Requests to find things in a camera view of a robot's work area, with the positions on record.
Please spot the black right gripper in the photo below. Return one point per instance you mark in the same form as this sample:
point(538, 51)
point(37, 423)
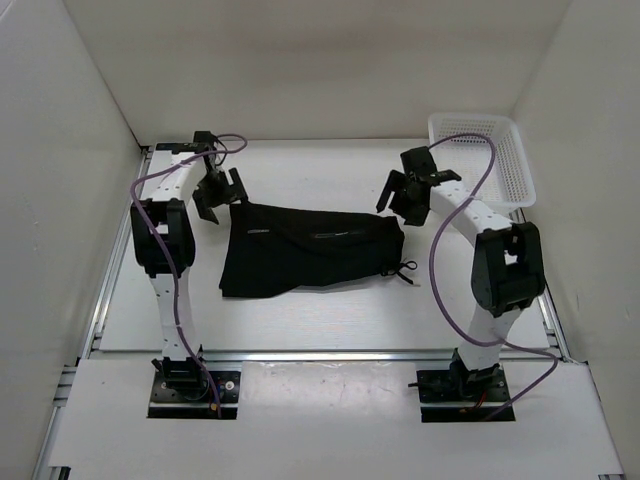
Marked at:
point(397, 182)

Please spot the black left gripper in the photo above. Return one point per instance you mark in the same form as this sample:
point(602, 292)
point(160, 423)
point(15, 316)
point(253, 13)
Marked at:
point(230, 194)

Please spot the black shorts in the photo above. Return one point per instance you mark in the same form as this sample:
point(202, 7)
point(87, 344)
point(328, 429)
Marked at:
point(273, 250)

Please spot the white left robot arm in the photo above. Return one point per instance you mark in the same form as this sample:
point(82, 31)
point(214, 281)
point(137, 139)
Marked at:
point(164, 242)

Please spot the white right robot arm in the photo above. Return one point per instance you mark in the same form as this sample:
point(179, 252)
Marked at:
point(507, 271)

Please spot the white plastic mesh basket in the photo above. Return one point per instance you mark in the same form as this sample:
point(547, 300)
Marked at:
point(484, 149)

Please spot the white front cover board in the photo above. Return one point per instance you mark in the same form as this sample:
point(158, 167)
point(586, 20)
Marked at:
point(325, 421)

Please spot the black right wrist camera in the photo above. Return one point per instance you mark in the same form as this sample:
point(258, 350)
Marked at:
point(419, 166)

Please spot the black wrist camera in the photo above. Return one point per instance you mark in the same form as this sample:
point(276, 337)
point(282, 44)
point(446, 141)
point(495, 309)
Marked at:
point(419, 166)
point(202, 141)

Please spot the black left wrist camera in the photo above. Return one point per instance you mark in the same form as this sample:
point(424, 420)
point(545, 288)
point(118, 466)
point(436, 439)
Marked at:
point(202, 141)

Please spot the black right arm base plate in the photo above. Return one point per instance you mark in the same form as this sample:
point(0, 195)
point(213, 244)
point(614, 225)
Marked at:
point(456, 395)

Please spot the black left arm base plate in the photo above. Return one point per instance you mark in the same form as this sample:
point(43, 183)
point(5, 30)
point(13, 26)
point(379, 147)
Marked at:
point(180, 390)

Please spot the aluminium table frame rail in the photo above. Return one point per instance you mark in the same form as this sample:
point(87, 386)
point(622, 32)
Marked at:
point(381, 320)

